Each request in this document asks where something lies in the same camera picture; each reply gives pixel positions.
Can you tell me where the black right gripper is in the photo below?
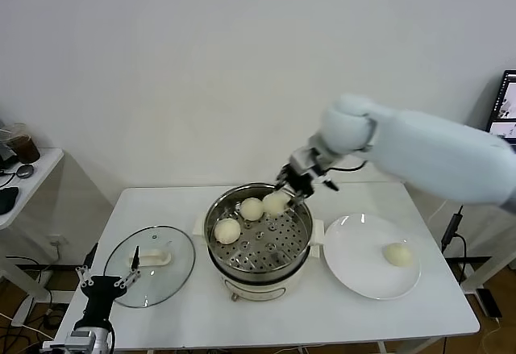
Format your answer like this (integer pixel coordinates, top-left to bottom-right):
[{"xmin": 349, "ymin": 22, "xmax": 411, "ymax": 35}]
[{"xmin": 275, "ymin": 163, "xmax": 318, "ymax": 211}]

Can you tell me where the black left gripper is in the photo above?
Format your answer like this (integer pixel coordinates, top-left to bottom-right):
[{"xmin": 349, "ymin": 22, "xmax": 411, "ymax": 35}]
[{"xmin": 75, "ymin": 242, "xmax": 142, "ymax": 323}]

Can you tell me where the white steamed baozi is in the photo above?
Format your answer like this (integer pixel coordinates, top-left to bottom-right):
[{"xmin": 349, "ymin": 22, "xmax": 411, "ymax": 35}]
[
  {"xmin": 214, "ymin": 217, "xmax": 243, "ymax": 245},
  {"xmin": 240, "ymin": 198, "xmax": 265, "ymax": 222},
  {"xmin": 381, "ymin": 242, "xmax": 414, "ymax": 268},
  {"xmin": 262, "ymin": 193, "xmax": 290, "ymax": 217}
]

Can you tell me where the glass lid with white handle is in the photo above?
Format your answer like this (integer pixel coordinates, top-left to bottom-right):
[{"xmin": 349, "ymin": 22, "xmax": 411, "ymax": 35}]
[{"xmin": 103, "ymin": 225, "xmax": 197, "ymax": 310}]

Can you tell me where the stainless steel steamer pot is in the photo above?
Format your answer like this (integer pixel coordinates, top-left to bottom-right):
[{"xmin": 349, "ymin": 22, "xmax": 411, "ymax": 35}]
[{"xmin": 193, "ymin": 183, "xmax": 326, "ymax": 274}]

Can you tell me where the white round plate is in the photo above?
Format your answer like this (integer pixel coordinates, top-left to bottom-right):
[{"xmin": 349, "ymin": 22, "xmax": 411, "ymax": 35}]
[{"xmin": 323, "ymin": 213, "xmax": 422, "ymax": 301}]

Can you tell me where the white side desk with cup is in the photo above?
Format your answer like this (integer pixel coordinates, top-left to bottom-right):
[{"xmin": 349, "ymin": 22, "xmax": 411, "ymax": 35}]
[{"xmin": 0, "ymin": 148, "xmax": 65, "ymax": 329}]

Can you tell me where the black pouch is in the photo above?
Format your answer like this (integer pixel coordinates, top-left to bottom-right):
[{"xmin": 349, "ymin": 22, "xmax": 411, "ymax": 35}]
[{"xmin": 0, "ymin": 186, "xmax": 20, "ymax": 216}]

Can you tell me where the plastic cup of brown drink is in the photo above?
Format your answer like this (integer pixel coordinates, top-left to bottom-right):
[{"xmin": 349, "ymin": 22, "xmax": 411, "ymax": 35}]
[{"xmin": 6, "ymin": 123, "xmax": 41, "ymax": 165}]

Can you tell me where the dark tablet screen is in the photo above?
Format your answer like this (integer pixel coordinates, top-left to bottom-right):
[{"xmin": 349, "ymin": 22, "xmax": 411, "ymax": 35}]
[{"xmin": 0, "ymin": 119, "xmax": 17, "ymax": 169}]

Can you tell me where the black laptop power adapter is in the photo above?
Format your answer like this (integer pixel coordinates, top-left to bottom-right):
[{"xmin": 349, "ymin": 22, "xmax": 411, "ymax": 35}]
[{"xmin": 441, "ymin": 204, "xmax": 468, "ymax": 286}]

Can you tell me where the black floor power strip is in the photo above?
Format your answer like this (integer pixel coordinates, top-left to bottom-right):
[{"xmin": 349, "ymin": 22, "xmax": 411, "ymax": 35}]
[{"xmin": 477, "ymin": 288, "xmax": 503, "ymax": 319}]

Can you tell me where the open black laptop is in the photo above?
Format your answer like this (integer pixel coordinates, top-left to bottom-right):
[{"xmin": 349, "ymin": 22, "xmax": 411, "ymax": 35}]
[{"xmin": 485, "ymin": 69, "xmax": 516, "ymax": 145}]

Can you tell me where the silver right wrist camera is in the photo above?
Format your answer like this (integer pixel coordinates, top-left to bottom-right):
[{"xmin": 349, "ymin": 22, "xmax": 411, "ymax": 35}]
[{"xmin": 289, "ymin": 146, "xmax": 323, "ymax": 177}]

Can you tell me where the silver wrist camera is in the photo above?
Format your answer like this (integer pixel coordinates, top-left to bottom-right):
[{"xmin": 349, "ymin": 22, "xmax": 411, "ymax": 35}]
[
  {"xmin": 289, "ymin": 146, "xmax": 323, "ymax": 177},
  {"xmin": 64, "ymin": 328, "xmax": 110, "ymax": 353}
]

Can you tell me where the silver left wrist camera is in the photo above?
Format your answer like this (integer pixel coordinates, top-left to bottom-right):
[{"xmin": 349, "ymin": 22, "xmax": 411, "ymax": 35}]
[{"xmin": 64, "ymin": 328, "xmax": 110, "ymax": 353}]

